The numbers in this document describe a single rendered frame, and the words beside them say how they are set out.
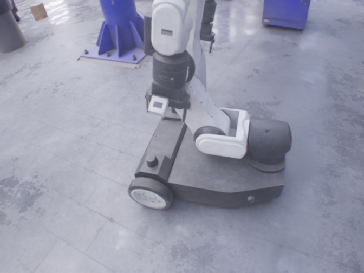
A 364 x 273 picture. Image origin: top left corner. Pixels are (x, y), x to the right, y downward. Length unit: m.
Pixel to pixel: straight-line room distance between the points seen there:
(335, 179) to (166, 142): 0.87
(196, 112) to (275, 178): 0.43
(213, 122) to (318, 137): 0.78
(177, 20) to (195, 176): 0.68
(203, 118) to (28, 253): 1.00
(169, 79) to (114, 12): 1.83
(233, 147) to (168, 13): 0.60
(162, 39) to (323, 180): 1.06
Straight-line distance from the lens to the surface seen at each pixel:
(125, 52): 2.39
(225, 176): 1.00
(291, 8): 2.78
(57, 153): 1.59
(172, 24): 0.49
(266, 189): 1.01
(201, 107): 0.87
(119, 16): 2.36
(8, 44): 3.73
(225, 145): 0.92
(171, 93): 0.61
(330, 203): 1.25
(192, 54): 0.76
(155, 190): 0.96
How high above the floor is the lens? 0.99
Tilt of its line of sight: 46 degrees down
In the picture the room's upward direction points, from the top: 7 degrees counter-clockwise
